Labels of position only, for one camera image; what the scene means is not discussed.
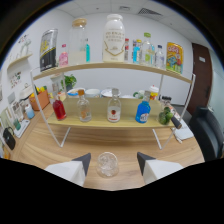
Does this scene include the black handbag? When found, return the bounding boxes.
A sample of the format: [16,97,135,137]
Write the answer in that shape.
[2,126,17,151]

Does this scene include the small clear bottle orange cap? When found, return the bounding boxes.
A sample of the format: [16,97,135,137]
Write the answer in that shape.
[76,88,93,123]

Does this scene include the red liquid bottle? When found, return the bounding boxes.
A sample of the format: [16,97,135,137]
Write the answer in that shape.
[51,91,68,122]

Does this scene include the green potted plant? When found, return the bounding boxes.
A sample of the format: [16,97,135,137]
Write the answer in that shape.
[63,73,78,92]

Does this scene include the light blue bottle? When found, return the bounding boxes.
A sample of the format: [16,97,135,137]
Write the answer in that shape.
[132,39,143,64]

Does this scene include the orange storage basket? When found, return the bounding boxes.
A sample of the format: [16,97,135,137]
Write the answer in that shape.
[29,90,50,112]

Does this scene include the white container red lid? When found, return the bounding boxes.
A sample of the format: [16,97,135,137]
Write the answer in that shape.
[149,84,160,101]

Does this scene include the wooden wall shelf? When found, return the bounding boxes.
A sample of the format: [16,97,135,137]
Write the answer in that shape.
[6,53,34,71]

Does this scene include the brown door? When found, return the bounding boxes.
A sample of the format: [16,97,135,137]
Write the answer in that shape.
[186,42,213,116]

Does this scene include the glass bottle wooden lid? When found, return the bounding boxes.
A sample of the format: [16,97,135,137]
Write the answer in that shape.
[68,17,88,66]

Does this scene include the white cloth notebook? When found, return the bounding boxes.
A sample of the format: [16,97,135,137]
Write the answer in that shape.
[173,123,195,141]

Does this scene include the blue liquid bottle silver cap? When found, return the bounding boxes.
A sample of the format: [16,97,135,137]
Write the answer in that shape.
[135,90,152,124]

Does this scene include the black and silver bag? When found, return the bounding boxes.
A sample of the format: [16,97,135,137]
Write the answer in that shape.
[39,28,59,72]

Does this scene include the green cup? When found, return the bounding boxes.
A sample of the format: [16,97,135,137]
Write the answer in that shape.
[13,118,22,131]

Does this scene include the white tray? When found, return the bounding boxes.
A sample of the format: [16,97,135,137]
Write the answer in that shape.
[12,119,31,139]

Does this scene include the clear bottle red label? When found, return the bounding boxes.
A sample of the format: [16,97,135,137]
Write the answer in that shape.
[107,87,122,124]

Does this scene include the large white milk bottle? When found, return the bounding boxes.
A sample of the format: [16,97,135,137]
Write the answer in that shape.
[102,13,126,63]

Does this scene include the blue and white cup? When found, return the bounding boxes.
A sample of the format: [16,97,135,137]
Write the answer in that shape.
[24,103,36,120]

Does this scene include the black handled muddler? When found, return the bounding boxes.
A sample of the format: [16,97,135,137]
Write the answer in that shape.
[163,101,183,130]

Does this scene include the small pink bottle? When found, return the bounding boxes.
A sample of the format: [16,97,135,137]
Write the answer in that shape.
[58,43,69,68]

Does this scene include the clear bottle green cap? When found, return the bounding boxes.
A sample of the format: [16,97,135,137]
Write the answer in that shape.
[140,32,155,66]

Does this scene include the slim teal bottle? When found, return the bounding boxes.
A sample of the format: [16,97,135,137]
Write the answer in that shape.
[85,38,91,63]

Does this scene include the clear glass with ice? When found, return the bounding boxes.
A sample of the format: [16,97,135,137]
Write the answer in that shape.
[96,151,120,179]

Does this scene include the yellow snack bag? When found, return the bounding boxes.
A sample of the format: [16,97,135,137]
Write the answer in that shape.
[165,41,185,75]

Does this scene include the slim red white bottle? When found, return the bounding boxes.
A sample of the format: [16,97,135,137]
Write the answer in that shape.
[124,38,130,63]

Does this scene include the black armchair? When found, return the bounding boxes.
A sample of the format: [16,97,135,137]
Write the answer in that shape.
[188,105,224,163]

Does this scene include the white frame wooden shelf rack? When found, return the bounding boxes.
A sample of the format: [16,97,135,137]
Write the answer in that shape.
[30,61,197,150]

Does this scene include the glass jar of limes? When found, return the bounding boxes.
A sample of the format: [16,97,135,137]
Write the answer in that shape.
[157,99,174,126]

